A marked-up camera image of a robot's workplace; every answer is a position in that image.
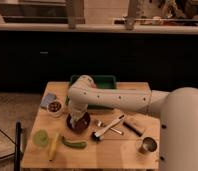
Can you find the white handled brush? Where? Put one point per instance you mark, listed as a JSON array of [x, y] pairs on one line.
[[104, 128]]

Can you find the purple bowl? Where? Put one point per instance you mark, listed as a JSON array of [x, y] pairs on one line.
[[78, 126]]

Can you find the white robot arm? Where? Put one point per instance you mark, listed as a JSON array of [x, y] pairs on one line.
[[178, 111]]

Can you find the yellow banana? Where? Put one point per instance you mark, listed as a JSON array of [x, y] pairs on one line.
[[53, 146]]

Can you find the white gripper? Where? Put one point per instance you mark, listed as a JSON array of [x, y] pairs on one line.
[[76, 115]]

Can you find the blue sponge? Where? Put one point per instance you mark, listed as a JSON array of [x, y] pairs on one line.
[[49, 97]]

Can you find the black pole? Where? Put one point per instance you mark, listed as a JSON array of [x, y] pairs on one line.
[[17, 155]]

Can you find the green cucumber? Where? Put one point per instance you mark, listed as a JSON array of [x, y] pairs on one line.
[[76, 145]]

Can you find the white bowl with nuts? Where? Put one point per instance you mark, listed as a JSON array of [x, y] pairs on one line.
[[54, 108]]

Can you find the green tray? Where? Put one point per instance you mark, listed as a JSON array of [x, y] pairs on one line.
[[101, 81]]

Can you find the metal cup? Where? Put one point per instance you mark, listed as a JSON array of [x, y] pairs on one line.
[[148, 145]]

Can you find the green round lid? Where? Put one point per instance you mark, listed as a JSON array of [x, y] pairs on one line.
[[40, 138]]

